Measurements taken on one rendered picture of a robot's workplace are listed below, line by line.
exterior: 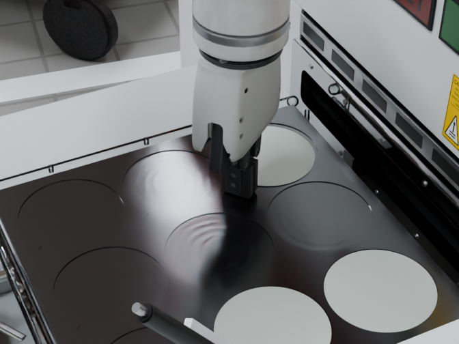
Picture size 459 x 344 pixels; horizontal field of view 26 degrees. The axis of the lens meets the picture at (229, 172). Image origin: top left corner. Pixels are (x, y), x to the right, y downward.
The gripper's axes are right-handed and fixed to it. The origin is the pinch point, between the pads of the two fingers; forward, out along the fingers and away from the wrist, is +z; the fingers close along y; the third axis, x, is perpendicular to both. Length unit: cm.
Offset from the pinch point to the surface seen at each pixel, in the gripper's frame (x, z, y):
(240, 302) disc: 6.6, 2.2, 13.3
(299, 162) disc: 3.5, 2.2, -6.9
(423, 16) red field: 13.4, -16.3, -9.8
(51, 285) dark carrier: -9.4, 2.2, 19.0
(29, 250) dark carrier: -13.8, 2.2, 16.3
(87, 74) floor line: -104, 92, -118
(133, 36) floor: -102, 92, -140
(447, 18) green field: 16.0, -17.9, -7.8
